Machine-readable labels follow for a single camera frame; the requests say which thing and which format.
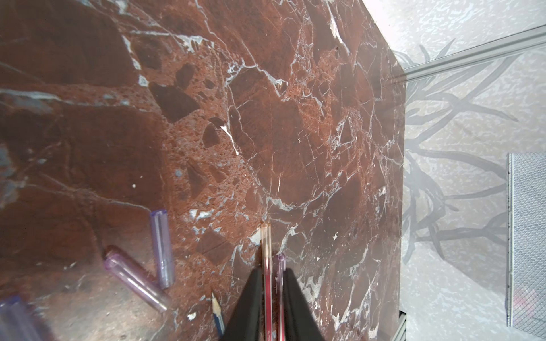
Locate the left gripper left finger black frame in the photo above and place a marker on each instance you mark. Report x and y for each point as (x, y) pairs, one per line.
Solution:
(244, 324)

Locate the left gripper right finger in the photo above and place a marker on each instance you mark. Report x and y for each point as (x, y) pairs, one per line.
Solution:
(299, 323)

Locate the blue capped pencil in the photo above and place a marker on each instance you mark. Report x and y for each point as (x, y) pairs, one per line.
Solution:
(217, 316)

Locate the maroon capped pencil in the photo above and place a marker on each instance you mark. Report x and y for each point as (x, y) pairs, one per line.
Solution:
(280, 308)

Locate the red pencil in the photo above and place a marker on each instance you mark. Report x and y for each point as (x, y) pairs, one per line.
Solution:
(268, 323)

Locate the purple cap of maroon pencil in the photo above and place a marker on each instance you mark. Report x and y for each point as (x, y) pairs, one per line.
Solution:
(280, 266)

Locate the clear cap of red pencil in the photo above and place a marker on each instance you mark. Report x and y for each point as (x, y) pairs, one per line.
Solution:
(266, 246)

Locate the violet cap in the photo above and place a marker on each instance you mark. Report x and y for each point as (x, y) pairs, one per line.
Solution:
(137, 280)

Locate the blue tinted cap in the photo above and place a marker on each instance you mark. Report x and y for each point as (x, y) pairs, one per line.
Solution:
(16, 323)

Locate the pink object in basket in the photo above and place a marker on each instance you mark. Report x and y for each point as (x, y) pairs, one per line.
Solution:
(524, 301)

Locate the white wire mesh basket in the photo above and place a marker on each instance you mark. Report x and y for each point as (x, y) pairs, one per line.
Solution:
(526, 237)

